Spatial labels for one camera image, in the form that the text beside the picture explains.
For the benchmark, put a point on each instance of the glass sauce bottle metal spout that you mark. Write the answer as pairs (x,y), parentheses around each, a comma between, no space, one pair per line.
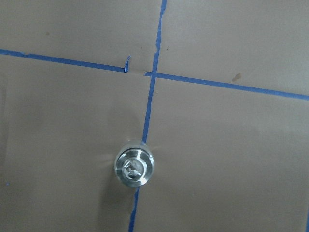
(134,164)

